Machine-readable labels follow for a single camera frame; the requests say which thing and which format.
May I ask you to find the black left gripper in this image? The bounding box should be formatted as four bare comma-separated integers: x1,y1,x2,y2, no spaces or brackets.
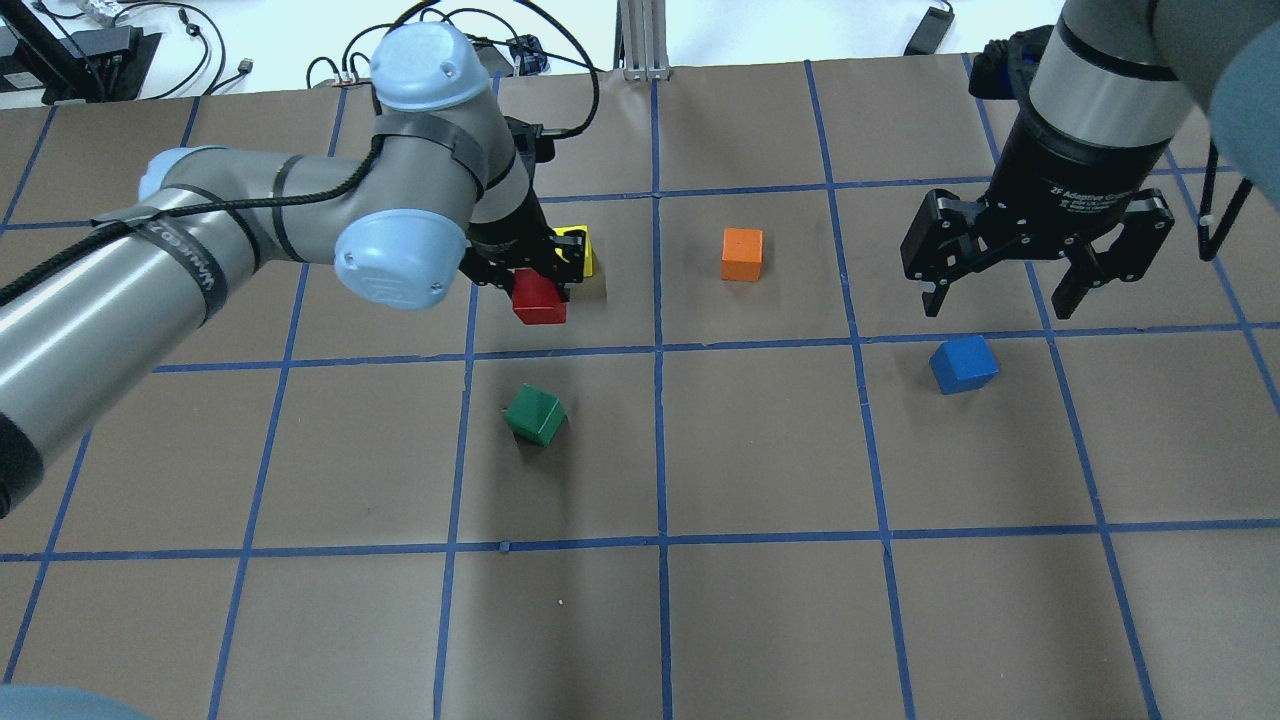
462,190,584,304

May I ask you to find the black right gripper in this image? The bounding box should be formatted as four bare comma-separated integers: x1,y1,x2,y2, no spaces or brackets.
900,179,1175,320

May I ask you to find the red wooden block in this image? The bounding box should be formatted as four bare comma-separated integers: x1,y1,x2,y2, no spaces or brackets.
509,268,568,325

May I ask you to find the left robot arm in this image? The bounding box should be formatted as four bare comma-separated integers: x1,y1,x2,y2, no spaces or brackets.
1,17,588,514

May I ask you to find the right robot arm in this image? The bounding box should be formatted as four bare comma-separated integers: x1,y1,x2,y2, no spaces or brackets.
900,1,1279,319

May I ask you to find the yellow wooden block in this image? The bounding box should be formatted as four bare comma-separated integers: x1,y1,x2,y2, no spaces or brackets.
553,224,596,279

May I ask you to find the green wooden block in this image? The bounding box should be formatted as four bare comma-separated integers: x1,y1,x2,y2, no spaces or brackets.
502,383,568,448

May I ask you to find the blue wooden block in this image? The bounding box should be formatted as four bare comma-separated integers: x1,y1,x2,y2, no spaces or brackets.
929,334,1000,395

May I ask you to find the orange wooden block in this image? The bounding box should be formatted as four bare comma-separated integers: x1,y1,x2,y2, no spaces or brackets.
719,227,764,283

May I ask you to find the black power adapter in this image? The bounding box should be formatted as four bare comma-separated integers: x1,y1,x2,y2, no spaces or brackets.
902,3,955,56

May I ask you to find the aluminium frame post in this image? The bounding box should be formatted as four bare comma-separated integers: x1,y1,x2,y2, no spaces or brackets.
614,0,672,82

